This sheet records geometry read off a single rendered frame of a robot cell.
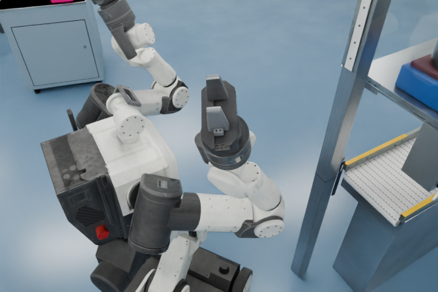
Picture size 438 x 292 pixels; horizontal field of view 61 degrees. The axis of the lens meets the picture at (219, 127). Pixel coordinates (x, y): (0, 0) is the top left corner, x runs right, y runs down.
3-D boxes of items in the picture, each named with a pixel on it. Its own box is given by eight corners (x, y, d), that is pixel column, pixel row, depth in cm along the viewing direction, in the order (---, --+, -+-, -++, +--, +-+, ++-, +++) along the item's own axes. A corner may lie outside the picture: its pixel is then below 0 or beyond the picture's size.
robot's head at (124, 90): (111, 126, 90) (124, 100, 87) (100, 107, 95) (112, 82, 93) (133, 130, 94) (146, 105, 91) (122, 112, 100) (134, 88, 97)
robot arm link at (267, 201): (271, 190, 80) (298, 219, 94) (258, 152, 86) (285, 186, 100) (227, 209, 82) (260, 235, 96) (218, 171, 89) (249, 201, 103)
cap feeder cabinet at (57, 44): (30, 97, 314) (-7, 11, 264) (36, 62, 355) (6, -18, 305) (106, 86, 326) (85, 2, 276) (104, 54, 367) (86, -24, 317)
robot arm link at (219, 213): (267, 246, 98) (189, 245, 88) (254, 203, 106) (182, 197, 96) (291, 223, 91) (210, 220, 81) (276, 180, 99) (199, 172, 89)
